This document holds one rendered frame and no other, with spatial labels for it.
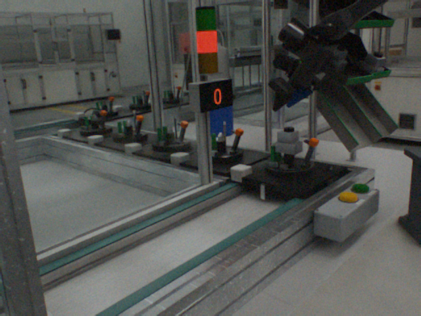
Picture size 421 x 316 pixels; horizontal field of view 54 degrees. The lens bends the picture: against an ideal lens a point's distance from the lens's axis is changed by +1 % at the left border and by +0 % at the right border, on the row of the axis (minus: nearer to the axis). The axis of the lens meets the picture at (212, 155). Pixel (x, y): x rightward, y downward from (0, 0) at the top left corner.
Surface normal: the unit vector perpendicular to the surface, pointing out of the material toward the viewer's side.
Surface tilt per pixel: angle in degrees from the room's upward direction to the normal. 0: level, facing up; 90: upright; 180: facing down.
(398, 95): 90
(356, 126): 45
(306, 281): 0
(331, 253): 0
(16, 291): 90
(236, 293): 90
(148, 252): 0
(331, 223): 90
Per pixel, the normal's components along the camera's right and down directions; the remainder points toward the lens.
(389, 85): -0.72, 0.23
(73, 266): 0.74, 0.15
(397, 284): -0.05, -0.96
